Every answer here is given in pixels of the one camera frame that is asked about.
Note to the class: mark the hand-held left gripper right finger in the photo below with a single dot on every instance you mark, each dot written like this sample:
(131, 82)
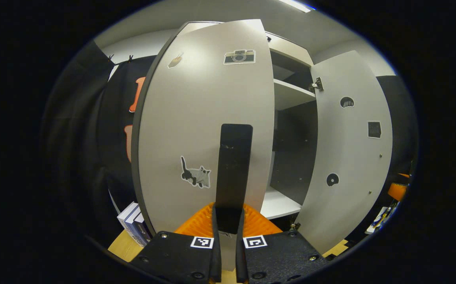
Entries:
(240, 252)

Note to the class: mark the white pen tray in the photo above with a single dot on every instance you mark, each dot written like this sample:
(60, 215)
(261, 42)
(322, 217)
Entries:
(374, 224)

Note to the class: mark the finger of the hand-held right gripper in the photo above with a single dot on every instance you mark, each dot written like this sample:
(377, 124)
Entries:
(397, 191)

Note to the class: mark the beige double-door shoe cabinet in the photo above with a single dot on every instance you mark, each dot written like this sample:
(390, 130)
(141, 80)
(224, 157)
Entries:
(291, 157)

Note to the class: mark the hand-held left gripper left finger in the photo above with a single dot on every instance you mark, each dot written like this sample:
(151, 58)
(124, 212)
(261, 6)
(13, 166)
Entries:
(217, 252)

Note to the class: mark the row of black cloth clips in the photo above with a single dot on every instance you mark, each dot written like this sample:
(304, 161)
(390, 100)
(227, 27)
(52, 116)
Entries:
(130, 58)

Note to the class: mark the ceiling light panel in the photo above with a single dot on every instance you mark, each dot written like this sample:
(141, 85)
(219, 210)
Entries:
(295, 4)

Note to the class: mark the beige cabinet door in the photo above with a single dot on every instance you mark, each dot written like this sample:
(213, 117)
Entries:
(196, 118)
(350, 157)

